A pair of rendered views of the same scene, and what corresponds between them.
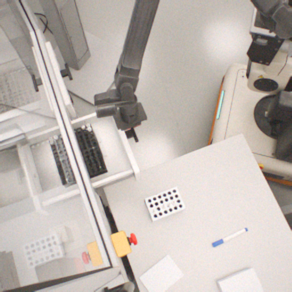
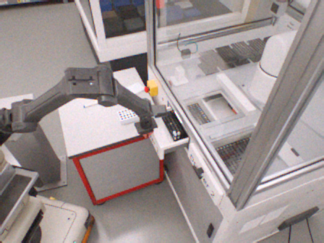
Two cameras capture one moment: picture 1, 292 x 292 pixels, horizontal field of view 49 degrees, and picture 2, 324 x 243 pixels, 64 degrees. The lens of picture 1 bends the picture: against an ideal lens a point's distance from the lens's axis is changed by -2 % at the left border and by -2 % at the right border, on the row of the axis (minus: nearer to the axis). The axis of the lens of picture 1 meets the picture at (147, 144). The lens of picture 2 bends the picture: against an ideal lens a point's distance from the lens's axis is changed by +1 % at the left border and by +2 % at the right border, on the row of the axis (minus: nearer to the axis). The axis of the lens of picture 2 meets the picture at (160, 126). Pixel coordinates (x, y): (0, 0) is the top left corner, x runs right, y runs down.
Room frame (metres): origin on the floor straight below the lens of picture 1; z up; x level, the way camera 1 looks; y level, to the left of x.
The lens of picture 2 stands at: (1.25, 0.12, 1.93)
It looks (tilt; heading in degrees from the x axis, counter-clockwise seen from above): 50 degrees down; 180
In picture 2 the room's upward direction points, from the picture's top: straight up
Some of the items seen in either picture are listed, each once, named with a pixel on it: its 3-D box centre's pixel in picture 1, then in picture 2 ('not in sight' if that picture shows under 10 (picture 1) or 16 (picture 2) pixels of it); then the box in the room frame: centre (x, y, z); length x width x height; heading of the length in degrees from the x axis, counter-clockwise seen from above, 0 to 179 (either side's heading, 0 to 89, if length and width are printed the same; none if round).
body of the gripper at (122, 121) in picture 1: (129, 112); (145, 122); (0.44, 0.06, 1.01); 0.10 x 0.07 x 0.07; 111
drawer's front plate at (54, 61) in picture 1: (60, 79); (203, 172); (0.64, 0.33, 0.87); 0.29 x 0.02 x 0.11; 21
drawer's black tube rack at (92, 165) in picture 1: (69, 159); (186, 122); (0.32, 0.27, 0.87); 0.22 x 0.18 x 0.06; 111
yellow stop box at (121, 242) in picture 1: (122, 243); (152, 87); (0.04, 0.08, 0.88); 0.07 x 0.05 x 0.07; 21
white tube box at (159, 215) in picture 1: (165, 204); (129, 115); (0.18, -0.06, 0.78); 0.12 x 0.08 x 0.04; 111
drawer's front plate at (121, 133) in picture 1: (123, 139); (152, 132); (0.39, 0.08, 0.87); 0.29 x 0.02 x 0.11; 21
